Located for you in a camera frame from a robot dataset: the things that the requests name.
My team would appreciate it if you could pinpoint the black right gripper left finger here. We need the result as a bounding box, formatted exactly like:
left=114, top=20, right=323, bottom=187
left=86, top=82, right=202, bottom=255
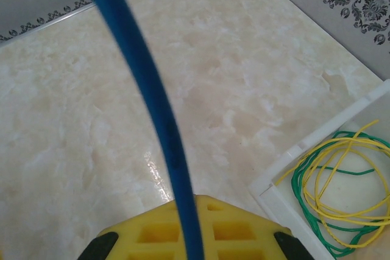
left=77, top=231, right=119, bottom=260

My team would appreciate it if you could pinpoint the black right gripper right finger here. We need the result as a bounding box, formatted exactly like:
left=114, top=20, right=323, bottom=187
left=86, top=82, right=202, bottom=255
left=272, top=231, right=314, bottom=260

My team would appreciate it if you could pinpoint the blue cable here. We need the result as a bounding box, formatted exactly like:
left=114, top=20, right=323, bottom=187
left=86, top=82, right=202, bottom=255
left=73, top=0, right=205, bottom=260

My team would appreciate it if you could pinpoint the white plastic bin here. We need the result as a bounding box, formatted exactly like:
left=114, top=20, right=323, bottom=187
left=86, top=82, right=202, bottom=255
left=247, top=79, right=390, bottom=260

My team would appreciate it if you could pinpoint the yellow plastic bin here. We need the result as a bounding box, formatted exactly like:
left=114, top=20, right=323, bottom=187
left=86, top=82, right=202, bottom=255
left=97, top=194, right=293, bottom=260

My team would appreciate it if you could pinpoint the thin green wire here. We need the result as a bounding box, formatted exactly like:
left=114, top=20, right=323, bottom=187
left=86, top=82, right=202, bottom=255
left=291, top=130, right=390, bottom=256

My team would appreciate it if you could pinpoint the thin yellow wire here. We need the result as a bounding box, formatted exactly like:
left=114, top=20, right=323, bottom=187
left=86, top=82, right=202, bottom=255
left=275, top=119, right=390, bottom=248

